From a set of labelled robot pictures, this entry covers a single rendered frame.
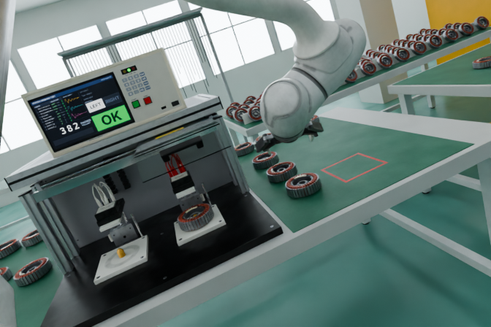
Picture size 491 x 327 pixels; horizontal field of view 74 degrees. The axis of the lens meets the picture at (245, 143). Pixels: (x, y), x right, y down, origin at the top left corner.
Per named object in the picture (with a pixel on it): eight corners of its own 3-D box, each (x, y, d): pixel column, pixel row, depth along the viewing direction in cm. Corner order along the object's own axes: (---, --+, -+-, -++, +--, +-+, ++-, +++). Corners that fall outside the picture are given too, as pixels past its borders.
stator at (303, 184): (325, 191, 100) (321, 180, 99) (290, 202, 101) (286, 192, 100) (317, 178, 111) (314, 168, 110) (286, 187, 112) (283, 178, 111)
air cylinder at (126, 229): (137, 236, 111) (131, 222, 109) (115, 246, 109) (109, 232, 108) (138, 230, 115) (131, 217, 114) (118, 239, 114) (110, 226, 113)
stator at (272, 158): (257, 161, 148) (254, 154, 147) (280, 156, 145) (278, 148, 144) (251, 171, 138) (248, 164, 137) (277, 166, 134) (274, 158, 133)
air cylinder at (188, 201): (204, 206, 115) (199, 193, 114) (184, 215, 114) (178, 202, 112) (202, 201, 120) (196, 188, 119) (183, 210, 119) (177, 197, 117)
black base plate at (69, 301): (283, 233, 87) (280, 225, 86) (34, 355, 74) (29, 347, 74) (239, 183, 131) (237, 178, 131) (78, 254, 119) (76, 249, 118)
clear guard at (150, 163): (231, 146, 86) (223, 125, 84) (142, 183, 81) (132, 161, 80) (210, 131, 117) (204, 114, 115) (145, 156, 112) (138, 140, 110)
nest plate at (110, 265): (147, 260, 93) (146, 257, 93) (95, 285, 90) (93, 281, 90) (148, 237, 107) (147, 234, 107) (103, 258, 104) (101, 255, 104)
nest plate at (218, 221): (226, 224, 98) (224, 220, 97) (178, 246, 95) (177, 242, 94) (216, 206, 112) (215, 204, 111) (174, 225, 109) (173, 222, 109)
